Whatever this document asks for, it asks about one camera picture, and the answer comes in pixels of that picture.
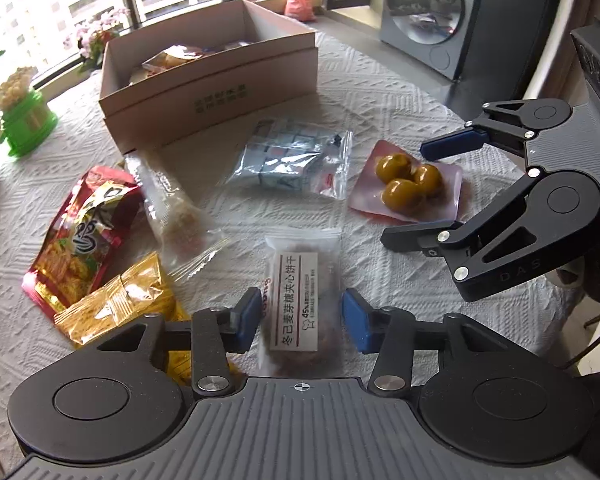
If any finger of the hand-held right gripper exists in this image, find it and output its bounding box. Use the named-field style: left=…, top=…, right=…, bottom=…
left=419, top=98, right=540, bottom=161
left=380, top=167, right=545, bottom=303

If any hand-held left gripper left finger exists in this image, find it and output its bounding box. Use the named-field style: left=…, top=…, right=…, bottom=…
left=94, top=286, right=264, bottom=398

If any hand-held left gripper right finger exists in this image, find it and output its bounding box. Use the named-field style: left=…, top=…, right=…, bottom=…
left=341, top=287, right=511, bottom=398

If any white label biscuit packet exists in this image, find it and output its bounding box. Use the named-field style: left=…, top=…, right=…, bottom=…
left=256, top=226, right=345, bottom=378

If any pink pack of green plums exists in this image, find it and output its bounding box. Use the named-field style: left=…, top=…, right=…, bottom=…
left=349, top=139, right=464, bottom=224

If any yellow snack packet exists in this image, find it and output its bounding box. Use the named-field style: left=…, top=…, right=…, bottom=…
left=54, top=251, right=243, bottom=391

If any zip bag of blue candies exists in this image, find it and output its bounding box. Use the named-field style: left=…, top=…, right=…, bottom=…
left=228, top=119, right=355, bottom=202

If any red snack packet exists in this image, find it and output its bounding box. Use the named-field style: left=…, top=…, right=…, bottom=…
left=22, top=165, right=143, bottom=321

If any cardboard box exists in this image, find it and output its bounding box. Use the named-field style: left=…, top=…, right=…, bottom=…
left=98, top=0, right=318, bottom=156

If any clear packet of yellow pastry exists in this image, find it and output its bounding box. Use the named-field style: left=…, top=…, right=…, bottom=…
left=141, top=44, right=208, bottom=75

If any white textured tablecloth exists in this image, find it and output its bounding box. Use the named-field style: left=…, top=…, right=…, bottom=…
left=0, top=30, right=588, bottom=471

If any grey washing machine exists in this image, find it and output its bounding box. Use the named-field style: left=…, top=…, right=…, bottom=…
left=379, top=0, right=496, bottom=82

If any green candy dispenser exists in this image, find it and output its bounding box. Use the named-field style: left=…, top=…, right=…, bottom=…
left=0, top=50, right=59, bottom=158

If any pink flower plant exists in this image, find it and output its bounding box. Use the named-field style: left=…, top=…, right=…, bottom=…
left=62, top=7, right=131, bottom=73

